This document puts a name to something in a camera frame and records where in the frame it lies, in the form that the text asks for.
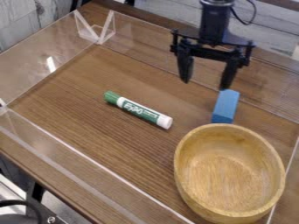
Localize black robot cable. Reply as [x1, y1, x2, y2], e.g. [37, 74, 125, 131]
[229, 0, 258, 26]

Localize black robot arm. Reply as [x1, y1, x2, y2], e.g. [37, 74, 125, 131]
[170, 0, 256, 90]

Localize green Expo marker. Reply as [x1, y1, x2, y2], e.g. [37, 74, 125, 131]
[105, 91, 174, 130]

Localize brown wooden bowl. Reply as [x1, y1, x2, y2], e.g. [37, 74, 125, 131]
[174, 123, 286, 224]

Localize black cable lower left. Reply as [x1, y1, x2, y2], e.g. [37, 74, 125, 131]
[0, 197, 43, 224]

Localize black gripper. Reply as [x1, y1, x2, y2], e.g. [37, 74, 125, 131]
[171, 29, 257, 90]

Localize clear acrylic tray walls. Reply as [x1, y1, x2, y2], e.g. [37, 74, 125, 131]
[0, 6, 299, 224]

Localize blue foam block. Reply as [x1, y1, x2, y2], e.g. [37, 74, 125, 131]
[211, 89, 239, 123]

